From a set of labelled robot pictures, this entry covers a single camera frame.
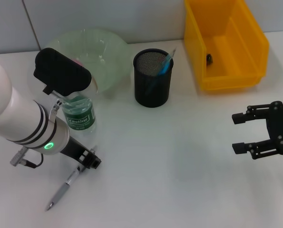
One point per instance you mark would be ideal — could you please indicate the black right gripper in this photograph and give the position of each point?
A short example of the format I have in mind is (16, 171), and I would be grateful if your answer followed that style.
(281, 126)

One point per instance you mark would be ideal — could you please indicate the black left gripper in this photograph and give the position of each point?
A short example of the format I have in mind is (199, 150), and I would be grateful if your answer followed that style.
(73, 148)

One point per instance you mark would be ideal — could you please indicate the clear plastic water bottle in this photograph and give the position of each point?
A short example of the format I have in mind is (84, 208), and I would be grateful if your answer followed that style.
(79, 121)

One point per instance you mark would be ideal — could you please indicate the grey mechanical pen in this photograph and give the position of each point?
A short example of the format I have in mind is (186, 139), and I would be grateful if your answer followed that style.
(60, 192)

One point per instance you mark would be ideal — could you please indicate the green plastic wrapper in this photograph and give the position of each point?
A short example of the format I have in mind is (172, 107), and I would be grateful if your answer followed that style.
(209, 59)

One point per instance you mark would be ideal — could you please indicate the pink peach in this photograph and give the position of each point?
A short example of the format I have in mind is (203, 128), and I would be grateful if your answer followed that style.
(78, 62)

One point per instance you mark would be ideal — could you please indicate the blue scissors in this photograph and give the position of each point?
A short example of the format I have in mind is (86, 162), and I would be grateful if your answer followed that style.
(163, 69)

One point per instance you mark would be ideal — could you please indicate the clear plastic ruler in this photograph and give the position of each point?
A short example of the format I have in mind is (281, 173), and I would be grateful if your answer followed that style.
(172, 54)

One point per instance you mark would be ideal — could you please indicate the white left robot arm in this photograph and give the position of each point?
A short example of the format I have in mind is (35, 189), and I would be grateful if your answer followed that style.
(12, 107)

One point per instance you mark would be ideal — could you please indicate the black mesh pen holder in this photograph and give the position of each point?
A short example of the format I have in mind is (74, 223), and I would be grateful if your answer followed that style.
(153, 95)

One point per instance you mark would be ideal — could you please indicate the green glass fruit plate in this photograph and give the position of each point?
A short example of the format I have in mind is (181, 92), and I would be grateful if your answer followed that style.
(103, 52)

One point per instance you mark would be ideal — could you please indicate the yellow plastic bin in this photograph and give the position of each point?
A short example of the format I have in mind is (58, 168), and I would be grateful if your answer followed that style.
(198, 47)

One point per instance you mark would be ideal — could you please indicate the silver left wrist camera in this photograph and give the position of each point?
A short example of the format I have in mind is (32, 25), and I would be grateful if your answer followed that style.
(60, 71)

